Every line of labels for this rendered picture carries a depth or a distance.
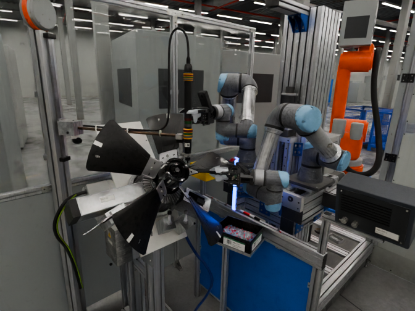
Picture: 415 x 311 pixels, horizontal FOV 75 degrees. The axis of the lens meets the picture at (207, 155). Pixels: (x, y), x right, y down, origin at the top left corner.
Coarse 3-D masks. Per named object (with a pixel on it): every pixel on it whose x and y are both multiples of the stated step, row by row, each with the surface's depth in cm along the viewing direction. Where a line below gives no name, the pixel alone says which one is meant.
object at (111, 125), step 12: (108, 132) 110; (120, 132) 111; (108, 144) 110; (120, 144) 111; (132, 144) 113; (108, 156) 110; (120, 156) 112; (132, 156) 113; (144, 156) 115; (96, 168) 109; (108, 168) 111; (120, 168) 113; (132, 168) 115; (144, 168) 117
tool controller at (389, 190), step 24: (336, 192) 107; (360, 192) 99; (384, 192) 95; (408, 192) 93; (336, 216) 111; (360, 216) 102; (384, 216) 95; (408, 216) 89; (384, 240) 100; (408, 240) 93
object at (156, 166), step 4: (148, 160) 116; (152, 160) 117; (156, 160) 117; (148, 164) 117; (152, 164) 117; (156, 164) 118; (160, 164) 118; (148, 168) 118; (156, 168) 119; (144, 172) 118; (148, 172) 118; (152, 172) 119; (156, 172) 119; (148, 176) 119; (152, 176) 119
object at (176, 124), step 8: (152, 120) 137; (176, 120) 136; (152, 128) 135; (168, 128) 133; (176, 128) 132; (168, 136) 130; (160, 144) 129; (168, 144) 128; (176, 144) 127; (160, 152) 128
